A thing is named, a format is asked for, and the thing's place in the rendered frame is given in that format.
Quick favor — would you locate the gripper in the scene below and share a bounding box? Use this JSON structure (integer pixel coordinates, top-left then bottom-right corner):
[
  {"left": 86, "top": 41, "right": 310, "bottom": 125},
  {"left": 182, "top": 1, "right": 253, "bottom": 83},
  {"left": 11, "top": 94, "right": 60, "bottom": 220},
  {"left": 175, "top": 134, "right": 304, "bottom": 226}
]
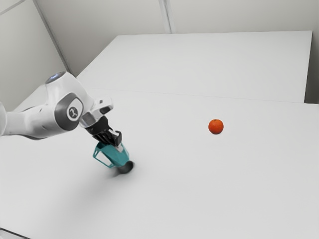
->
[{"left": 84, "top": 116, "right": 124, "bottom": 153}]

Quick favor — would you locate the orange fruit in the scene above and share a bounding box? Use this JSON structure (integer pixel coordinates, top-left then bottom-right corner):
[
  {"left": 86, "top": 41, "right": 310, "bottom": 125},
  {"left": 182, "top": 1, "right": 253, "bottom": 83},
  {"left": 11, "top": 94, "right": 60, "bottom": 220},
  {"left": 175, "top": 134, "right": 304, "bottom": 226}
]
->
[{"left": 208, "top": 119, "right": 224, "bottom": 135}]

